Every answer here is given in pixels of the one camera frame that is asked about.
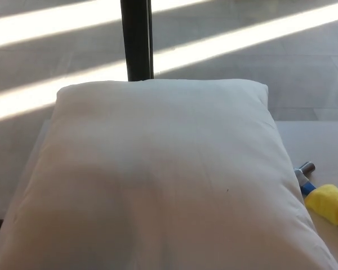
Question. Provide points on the white pillow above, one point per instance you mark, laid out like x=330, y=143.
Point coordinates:
x=163, y=174

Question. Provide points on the black vertical post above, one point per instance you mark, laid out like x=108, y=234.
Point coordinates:
x=136, y=39

